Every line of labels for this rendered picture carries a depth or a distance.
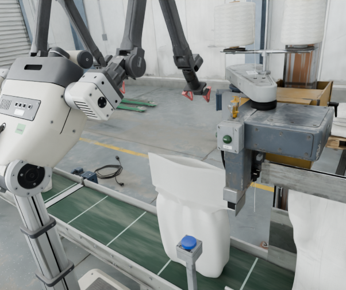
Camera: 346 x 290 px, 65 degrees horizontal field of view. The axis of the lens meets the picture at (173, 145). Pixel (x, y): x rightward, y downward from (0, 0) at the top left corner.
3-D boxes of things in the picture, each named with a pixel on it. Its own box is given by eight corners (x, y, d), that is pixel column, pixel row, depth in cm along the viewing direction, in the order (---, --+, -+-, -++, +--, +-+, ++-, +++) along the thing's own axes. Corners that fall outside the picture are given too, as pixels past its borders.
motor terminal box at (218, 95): (215, 115, 138) (214, 93, 133) (216, 109, 146) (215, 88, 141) (232, 115, 136) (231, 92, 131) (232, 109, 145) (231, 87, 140)
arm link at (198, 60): (172, 59, 123) (188, 59, 118) (183, 43, 128) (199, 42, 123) (181, 79, 132) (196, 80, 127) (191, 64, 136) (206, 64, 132)
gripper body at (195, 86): (189, 83, 139) (185, 72, 134) (207, 84, 133) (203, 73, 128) (184, 92, 136) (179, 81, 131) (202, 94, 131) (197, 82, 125)
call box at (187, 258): (176, 257, 109) (175, 246, 107) (187, 244, 115) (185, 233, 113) (193, 266, 105) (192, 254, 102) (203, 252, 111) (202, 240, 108)
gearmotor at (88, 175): (67, 183, 270) (64, 170, 264) (80, 176, 280) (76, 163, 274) (87, 191, 253) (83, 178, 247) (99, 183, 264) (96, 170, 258)
